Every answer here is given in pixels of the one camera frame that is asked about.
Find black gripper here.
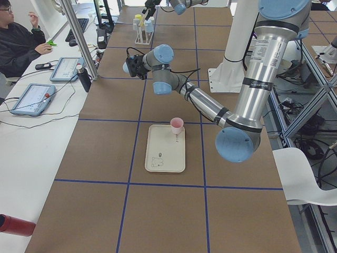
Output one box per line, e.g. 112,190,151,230
125,54,147,80
142,0,161,20

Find light blue cup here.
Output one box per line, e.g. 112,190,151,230
144,20,154,33
123,62,129,73

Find yellow cup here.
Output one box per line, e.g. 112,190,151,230
133,14,142,24

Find pink cup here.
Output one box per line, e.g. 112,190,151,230
170,117,184,134

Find grey cup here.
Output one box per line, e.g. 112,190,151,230
133,18,140,31

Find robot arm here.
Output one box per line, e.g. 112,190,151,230
142,0,208,20
123,1,311,163

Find black monitor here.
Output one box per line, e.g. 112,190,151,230
93,0,114,34

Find black water bottle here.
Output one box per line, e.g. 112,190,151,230
76,63,91,92

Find black computer mouse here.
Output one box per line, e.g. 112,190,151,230
68,40,77,47

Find black keyboard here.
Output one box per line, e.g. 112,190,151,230
65,17,90,43

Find teach pendant far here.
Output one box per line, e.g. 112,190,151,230
49,57,85,82

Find teach pendant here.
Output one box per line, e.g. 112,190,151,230
49,57,85,82
10,83,56,116

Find small black device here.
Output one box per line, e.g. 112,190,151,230
35,63,52,70

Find cream plastic tray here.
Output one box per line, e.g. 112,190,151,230
145,124,185,173

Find teach pendant near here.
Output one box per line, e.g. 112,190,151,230
10,83,56,116

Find seated person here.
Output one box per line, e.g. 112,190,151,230
1,1,53,78

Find red bottle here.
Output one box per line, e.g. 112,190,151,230
1,214,36,237

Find white chair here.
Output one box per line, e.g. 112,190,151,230
273,148,336,206

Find white wire cup rack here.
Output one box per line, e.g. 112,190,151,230
135,14,154,45

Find aluminium frame post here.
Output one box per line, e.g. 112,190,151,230
60,0,98,80

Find green handled grabber tool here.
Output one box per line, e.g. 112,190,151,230
46,40,57,46

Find white pedestal column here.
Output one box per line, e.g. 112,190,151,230
209,0,259,93

